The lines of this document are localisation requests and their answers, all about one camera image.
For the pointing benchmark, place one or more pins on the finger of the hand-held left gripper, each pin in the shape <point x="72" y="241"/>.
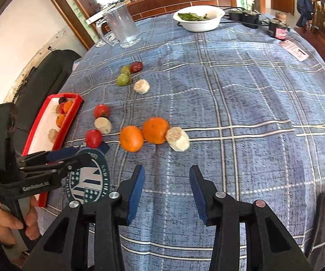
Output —
<point x="75" y="163"/>
<point x="62" y="153"/>

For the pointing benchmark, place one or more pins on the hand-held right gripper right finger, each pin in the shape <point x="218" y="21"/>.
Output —
<point x="199" y="194"/>

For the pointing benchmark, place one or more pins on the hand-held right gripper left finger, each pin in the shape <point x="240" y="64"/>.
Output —
<point x="135" y="193"/>

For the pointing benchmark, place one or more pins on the large peeled sugarcane piece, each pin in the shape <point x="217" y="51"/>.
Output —
<point x="52" y="134"/>

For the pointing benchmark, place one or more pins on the red plastic tray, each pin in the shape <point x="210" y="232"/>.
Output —
<point x="42" y="129"/>

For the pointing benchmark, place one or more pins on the mandarin orange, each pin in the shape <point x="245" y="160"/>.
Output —
<point x="61" y="120"/>
<point x="68" y="106"/>
<point x="155" y="130"/>
<point x="131" y="138"/>

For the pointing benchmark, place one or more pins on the red cherry tomato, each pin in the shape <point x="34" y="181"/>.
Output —
<point x="61" y="108"/>
<point x="93" y="138"/>
<point x="101" y="111"/>

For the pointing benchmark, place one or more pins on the dark purple tomato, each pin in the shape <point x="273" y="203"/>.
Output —
<point x="62" y="100"/>

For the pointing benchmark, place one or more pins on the person's left hand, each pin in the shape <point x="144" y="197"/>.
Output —
<point x="7" y="221"/>

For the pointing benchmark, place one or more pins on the green tomato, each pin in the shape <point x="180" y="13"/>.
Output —
<point x="122" y="79"/>
<point x="125" y="69"/>

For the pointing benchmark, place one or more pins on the blue plaid tablecloth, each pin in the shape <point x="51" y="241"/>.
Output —
<point x="235" y="104"/>

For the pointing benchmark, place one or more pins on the red jujube date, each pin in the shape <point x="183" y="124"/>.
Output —
<point x="136" y="67"/>

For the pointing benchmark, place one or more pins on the clear glass mug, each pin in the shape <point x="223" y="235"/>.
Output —
<point x="123" y="25"/>

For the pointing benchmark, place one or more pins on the white bowl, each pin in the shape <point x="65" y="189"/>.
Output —
<point x="199" y="24"/>

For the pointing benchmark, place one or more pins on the pink card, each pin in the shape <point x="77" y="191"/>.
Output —
<point x="293" y="50"/>

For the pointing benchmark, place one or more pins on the green leaves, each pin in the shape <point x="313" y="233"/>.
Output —
<point x="193" y="17"/>

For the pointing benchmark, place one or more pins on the black device with red label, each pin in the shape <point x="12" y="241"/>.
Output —
<point x="278" y="30"/>

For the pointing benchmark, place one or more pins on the black power adapter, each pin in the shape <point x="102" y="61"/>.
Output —
<point x="251" y="19"/>
<point x="235" y="14"/>

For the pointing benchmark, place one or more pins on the wooden counter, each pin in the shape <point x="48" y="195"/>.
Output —
<point x="173" y="1"/>

